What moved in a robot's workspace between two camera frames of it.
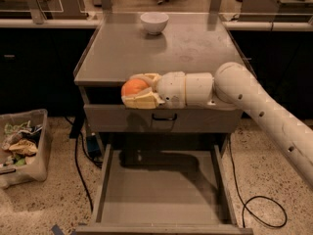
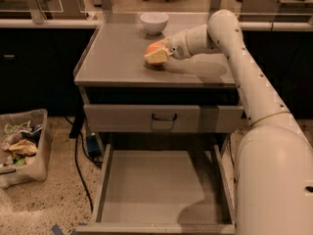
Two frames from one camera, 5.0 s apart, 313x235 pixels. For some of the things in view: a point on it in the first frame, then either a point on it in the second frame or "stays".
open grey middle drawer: x=163 y=192 stays
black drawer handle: x=164 y=118 stays
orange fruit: x=132 y=86 to x=154 y=46
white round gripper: x=171 y=88 to x=178 y=45
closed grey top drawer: x=167 y=117 stays
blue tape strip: x=56 y=230 stays
